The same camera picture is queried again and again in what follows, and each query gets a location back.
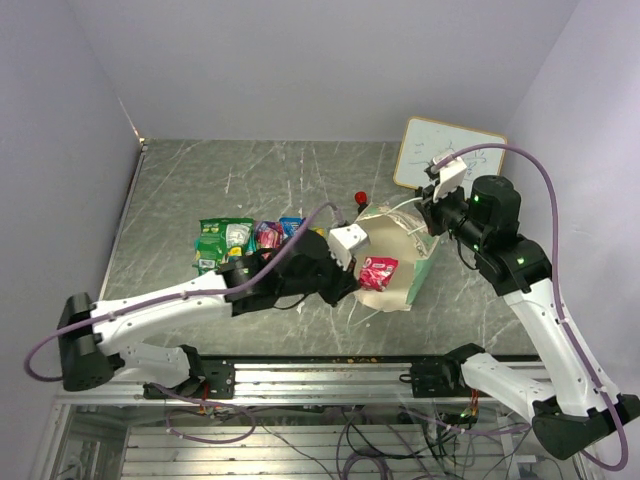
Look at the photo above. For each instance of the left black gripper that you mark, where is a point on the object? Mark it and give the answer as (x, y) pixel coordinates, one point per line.
(344, 283)

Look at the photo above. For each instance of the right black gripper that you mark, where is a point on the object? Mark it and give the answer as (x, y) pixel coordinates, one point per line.
(430, 209)

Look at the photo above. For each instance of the green patterned paper bag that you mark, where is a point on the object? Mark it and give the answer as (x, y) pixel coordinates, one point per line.
(398, 236)

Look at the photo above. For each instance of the pink red snack packet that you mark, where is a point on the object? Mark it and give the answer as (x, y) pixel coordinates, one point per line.
(376, 272)

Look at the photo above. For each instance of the blue purple snack packet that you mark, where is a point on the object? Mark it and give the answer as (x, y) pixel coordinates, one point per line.
(290, 225)

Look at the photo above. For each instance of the purple pink snack packet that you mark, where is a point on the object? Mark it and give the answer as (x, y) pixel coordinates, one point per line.
(268, 234)

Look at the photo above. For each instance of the green chips bag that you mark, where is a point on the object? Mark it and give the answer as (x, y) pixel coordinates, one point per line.
(221, 240)

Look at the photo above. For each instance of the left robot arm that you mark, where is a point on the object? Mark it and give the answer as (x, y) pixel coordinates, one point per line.
(106, 340)

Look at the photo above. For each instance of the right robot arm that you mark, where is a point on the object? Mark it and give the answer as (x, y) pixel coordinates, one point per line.
(580, 405)

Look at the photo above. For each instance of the small whiteboard with writing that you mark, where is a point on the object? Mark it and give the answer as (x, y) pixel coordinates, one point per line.
(425, 139)

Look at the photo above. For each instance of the red and black marker cap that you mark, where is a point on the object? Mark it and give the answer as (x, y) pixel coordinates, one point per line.
(361, 198)

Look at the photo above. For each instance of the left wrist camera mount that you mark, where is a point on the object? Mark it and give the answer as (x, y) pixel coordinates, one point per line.
(344, 242)

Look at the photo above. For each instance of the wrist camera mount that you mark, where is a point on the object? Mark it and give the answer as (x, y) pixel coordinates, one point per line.
(344, 242)
(447, 173)

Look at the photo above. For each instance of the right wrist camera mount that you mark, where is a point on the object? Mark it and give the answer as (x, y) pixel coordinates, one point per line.
(447, 173)

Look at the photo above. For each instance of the aluminium rail frame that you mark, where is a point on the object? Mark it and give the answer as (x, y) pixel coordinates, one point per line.
(279, 384)

